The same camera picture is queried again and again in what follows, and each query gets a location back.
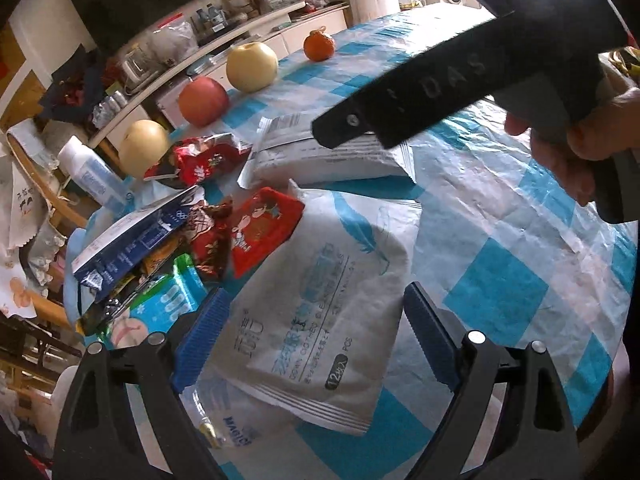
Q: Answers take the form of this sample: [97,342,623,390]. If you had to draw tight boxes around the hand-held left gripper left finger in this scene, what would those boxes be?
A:
[52,287,233,480]

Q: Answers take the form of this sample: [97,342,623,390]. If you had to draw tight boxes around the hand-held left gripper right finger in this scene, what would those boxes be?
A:
[404,282,583,480]

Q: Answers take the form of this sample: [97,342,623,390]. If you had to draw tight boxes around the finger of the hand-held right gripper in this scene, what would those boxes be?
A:
[311,10,596,151]

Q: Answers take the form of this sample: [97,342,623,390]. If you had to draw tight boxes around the green baby wipes packet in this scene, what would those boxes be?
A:
[107,255,211,356]

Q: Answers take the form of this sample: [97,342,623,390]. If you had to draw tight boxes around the brown coffee sachet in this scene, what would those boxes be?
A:
[80,237,186,336]

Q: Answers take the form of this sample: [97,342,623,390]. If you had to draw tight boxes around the clear zip bag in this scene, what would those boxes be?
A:
[177,375,301,461]

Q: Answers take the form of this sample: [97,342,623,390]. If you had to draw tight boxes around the dark red candy wrapper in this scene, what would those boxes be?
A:
[187,199,235,281]

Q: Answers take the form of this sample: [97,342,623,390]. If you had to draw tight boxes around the large white paper packet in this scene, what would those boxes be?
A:
[212,177,423,436]

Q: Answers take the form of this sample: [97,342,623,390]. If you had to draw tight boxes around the blue white carton box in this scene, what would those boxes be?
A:
[72,185,206,291]

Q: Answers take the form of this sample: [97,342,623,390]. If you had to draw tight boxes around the white grey wipes packet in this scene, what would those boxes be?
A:
[237,114,417,191]

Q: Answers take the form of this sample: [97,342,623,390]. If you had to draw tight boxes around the red cartoon snack packet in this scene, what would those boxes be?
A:
[230,186,306,278]

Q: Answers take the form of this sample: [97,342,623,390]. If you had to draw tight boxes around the red snack wrapper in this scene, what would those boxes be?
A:
[144,132,253,188]

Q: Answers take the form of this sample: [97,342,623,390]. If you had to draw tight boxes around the person's right hand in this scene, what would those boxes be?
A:
[505,87,640,206]

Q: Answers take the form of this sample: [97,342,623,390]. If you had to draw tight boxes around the blue checkered plastic tablecloth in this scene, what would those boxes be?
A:
[65,7,640,480]

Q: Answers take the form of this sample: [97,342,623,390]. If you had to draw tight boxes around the orange tangerine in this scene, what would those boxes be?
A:
[303,27,335,62]

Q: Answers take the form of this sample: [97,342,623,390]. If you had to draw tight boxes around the white television cabinet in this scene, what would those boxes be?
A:
[87,0,351,151]

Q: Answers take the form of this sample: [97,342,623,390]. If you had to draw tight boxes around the yellow apple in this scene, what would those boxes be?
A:
[226,41,279,93]

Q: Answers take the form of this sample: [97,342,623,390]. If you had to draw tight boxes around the white orange printed tablecloth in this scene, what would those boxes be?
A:
[0,250,51,321]

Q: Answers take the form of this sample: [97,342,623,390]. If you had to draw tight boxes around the small yellow pear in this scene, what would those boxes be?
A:
[119,119,172,178]

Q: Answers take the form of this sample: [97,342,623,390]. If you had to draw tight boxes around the white milk bottle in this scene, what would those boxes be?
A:
[57,135,128,208]

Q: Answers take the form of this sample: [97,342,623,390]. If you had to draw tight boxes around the wooden chair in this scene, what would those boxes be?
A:
[5,127,93,231]

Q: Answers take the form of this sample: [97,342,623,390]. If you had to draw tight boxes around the red apple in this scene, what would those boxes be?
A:
[178,76,231,128]

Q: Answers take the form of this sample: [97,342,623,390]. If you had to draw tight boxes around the white printed food cover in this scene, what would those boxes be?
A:
[0,152,51,251]

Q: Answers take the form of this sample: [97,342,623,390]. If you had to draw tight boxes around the clear plastic bag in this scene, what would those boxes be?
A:
[150,20,198,63]

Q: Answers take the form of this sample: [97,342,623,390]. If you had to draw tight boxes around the white electric kettle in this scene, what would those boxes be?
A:
[122,47,151,86]

